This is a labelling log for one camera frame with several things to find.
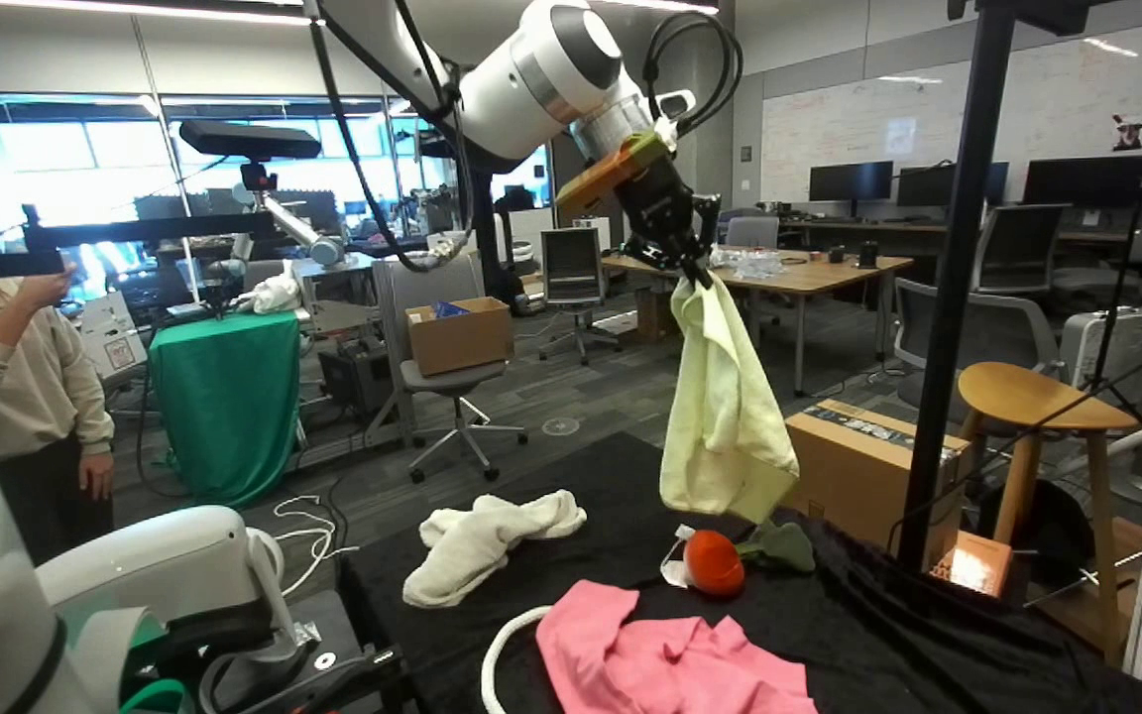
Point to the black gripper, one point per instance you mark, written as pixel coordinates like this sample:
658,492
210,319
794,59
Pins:
658,200

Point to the light green towel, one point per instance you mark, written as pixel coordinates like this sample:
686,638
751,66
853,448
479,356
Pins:
722,423

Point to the red plush toy green leaf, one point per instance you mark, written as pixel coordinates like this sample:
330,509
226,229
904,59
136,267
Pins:
714,566

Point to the pink cloth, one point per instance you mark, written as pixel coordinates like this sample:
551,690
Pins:
675,661

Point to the light wooden desk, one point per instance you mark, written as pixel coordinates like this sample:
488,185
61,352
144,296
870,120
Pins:
824,274

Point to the black computer monitor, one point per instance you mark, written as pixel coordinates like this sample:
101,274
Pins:
953,185
850,185
1098,181

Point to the long dark office desk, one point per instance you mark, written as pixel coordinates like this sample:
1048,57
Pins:
890,229

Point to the small open cardboard box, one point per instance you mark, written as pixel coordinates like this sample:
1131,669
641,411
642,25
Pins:
461,344

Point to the paper sheet on whiteboard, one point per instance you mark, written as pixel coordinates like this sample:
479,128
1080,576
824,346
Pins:
900,141

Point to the tall metal stand pole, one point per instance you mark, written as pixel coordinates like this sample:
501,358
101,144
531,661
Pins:
953,262

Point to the cardboard box black tape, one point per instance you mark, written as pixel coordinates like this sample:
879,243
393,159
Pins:
874,463

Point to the grey mesh chair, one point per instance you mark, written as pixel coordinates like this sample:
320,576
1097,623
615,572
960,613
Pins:
1019,243
993,329

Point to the black crate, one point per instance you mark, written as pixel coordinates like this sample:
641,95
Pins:
358,377

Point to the white towel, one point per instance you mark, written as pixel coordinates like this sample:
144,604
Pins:
479,541

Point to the round wooden stool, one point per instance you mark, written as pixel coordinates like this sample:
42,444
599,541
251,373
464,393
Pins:
1042,397

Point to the white crumpled object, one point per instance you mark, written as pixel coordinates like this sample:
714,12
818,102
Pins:
275,296

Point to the black tablecloth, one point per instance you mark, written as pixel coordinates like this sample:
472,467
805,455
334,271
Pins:
890,635

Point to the grey white floor unit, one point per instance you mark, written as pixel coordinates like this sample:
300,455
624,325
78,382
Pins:
1118,352

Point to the black round bucket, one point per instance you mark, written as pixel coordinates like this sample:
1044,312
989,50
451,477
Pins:
1059,529

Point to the green draped cloth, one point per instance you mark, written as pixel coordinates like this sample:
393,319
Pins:
226,411

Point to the white paper sign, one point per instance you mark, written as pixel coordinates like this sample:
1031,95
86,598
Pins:
120,340

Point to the black base clamp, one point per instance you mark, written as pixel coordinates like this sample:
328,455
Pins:
295,677

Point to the ceiling light strip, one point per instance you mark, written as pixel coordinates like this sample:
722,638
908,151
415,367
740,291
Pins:
136,10

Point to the green plastic piece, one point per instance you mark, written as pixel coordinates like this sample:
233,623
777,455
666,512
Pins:
157,677

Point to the person in beige sweater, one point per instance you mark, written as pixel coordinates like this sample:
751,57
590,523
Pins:
16,382

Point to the black stereo camera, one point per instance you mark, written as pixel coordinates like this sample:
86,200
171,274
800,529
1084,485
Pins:
251,141

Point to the cartoon wall sticker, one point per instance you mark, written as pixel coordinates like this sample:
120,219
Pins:
1131,128

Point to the black camera boom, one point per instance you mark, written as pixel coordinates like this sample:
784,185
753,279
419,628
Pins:
198,233

